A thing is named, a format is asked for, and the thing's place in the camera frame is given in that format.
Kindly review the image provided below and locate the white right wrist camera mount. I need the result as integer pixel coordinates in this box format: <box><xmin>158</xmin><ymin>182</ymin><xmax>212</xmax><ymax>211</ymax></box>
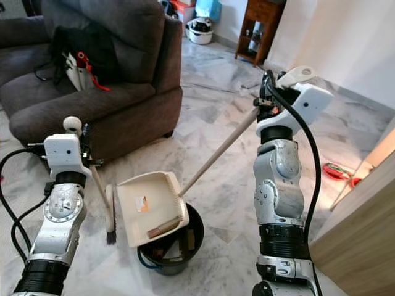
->
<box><xmin>256</xmin><ymin>83</ymin><xmax>334</xmax><ymax>138</ymax></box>

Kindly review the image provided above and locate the white helmet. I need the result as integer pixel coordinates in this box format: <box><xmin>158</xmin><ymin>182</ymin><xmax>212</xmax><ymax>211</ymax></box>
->
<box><xmin>187</xmin><ymin>17</ymin><xmax>214</xmax><ymax>45</ymax></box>

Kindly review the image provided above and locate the blue bag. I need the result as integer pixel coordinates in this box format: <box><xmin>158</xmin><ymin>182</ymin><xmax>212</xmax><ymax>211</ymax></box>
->
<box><xmin>196</xmin><ymin>0</ymin><xmax>223</xmax><ymax>23</ymax></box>

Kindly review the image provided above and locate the red box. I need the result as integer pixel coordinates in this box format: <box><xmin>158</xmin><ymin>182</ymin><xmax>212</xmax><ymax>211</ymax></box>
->
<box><xmin>170</xmin><ymin>0</ymin><xmax>197</xmax><ymax>22</ymax></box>

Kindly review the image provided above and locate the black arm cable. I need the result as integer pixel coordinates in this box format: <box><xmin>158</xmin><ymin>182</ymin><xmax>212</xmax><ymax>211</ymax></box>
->
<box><xmin>0</xmin><ymin>147</ymin><xmax>51</xmax><ymax>247</ymax></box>
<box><xmin>268</xmin><ymin>83</ymin><xmax>323</xmax><ymax>296</ymax></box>

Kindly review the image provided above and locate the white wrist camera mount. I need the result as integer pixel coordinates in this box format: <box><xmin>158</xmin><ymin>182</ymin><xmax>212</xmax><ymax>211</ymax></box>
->
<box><xmin>256</xmin><ymin>83</ymin><xmax>334</xmax><ymax>138</ymax></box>
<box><xmin>44</xmin><ymin>134</ymin><xmax>93</xmax><ymax>179</ymax></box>

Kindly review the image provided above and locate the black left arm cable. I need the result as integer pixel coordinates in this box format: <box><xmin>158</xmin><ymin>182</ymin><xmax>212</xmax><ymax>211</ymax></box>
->
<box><xmin>0</xmin><ymin>147</ymin><xmax>51</xmax><ymax>247</ymax></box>

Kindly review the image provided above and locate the brown cardboard tube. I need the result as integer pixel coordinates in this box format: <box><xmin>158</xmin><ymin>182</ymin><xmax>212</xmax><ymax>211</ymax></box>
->
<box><xmin>147</xmin><ymin>222</ymin><xmax>177</xmax><ymax>240</ymax></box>

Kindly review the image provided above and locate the dark grey fabric sofa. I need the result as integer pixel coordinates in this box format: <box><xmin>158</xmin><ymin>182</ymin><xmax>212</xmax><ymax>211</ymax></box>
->
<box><xmin>0</xmin><ymin>0</ymin><xmax>184</xmax><ymax>164</ymax></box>

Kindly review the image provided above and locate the red and green floor item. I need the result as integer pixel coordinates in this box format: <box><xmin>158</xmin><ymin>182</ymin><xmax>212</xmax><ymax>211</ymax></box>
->
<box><xmin>321</xmin><ymin>162</ymin><xmax>362</xmax><ymax>189</ymax></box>

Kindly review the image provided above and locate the orange and white scrap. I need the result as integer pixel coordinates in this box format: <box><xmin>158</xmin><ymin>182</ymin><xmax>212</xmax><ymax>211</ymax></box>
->
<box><xmin>136</xmin><ymin>196</ymin><xmax>150</xmax><ymax>214</ymax></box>

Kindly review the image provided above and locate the dark wooden cabinet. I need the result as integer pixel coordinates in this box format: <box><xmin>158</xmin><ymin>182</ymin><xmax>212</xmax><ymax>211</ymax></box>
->
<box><xmin>236</xmin><ymin>0</ymin><xmax>286</xmax><ymax>67</ymax></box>

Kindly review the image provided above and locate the black plastic bin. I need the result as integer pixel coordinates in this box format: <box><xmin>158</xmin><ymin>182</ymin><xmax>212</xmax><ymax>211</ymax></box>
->
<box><xmin>137</xmin><ymin>202</ymin><xmax>204</xmax><ymax>276</ymax></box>

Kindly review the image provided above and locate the red strap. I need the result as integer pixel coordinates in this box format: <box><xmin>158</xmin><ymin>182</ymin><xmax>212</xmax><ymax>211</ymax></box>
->
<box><xmin>77</xmin><ymin>51</ymin><xmax>110</xmax><ymax>93</ymax></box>

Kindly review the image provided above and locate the beige hand brush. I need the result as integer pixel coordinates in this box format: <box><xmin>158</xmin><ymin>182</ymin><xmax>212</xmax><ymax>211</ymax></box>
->
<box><xmin>63</xmin><ymin>116</ymin><xmax>119</xmax><ymax>245</ymax></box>

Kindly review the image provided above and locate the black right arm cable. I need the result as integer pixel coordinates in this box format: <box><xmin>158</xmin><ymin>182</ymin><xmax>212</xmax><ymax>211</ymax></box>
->
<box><xmin>268</xmin><ymin>83</ymin><xmax>323</xmax><ymax>296</ymax></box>

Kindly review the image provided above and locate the light wooden furniture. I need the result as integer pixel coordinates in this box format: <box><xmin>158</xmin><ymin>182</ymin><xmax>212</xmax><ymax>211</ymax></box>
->
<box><xmin>309</xmin><ymin>120</ymin><xmax>395</xmax><ymax>296</ymax></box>

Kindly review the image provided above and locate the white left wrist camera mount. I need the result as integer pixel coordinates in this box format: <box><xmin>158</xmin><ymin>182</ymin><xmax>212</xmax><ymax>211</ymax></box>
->
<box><xmin>44</xmin><ymin>134</ymin><xmax>93</xmax><ymax>179</ymax></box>

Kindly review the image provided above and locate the black bag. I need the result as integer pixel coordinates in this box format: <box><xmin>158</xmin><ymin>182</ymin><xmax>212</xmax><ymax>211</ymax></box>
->
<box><xmin>51</xmin><ymin>22</ymin><xmax>121</xmax><ymax>87</ymax></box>

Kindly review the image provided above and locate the beige long-handled dustpan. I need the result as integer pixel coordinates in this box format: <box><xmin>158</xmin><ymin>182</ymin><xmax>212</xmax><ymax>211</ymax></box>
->
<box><xmin>116</xmin><ymin>65</ymin><xmax>318</xmax><ymax>249</ymax></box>

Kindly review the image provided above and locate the thin black cord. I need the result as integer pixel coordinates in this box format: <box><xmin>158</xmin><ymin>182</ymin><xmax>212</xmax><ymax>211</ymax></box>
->
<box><xmin>34</xmin><ymin>62</ymin><xmax>65</xmax><ymax>84</ymax></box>

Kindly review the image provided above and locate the white paper bag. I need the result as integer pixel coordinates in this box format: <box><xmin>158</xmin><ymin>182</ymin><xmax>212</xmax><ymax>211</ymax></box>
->
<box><xmin>63</xmin><ymin>52</ymin><xmax>94</xmax><ymax>93</ymax></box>

